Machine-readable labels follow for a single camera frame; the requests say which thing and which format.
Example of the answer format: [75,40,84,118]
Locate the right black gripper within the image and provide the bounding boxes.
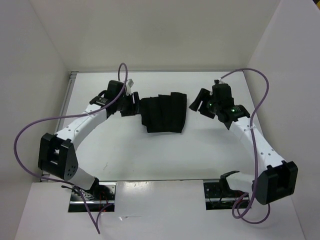
[189,87,221,119]

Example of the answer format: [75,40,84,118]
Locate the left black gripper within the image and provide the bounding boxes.
[115,91,145,117]

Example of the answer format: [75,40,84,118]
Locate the black pleated skirt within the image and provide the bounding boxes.
[139,92,187,134]

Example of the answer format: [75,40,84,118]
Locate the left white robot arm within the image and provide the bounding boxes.
[38,79,139,200]

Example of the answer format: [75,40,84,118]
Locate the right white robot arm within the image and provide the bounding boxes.
[189,81,298,205]

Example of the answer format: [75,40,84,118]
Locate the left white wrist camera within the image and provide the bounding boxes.
[124,78,134,96]

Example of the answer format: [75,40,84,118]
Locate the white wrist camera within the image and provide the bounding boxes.
[214,79,225,85]
[124,78,134,96]

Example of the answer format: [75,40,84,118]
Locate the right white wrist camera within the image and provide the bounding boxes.
[214,79,225,85]

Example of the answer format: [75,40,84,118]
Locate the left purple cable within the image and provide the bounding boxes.
[13,62,128,235]

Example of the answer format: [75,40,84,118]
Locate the purple cable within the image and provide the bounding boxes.
[219,68,271,224]
[13,62,128,235]

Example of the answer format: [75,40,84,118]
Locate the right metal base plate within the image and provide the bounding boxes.
[203,179,244,211]

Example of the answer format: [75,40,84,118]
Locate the metal base plate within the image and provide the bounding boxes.
[203,179,244,211]
[68,183,117,213]

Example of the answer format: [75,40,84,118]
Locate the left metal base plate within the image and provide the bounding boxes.
[68,183,117,213]

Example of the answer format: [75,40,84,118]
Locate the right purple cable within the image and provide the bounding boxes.
[219,68,271,224]

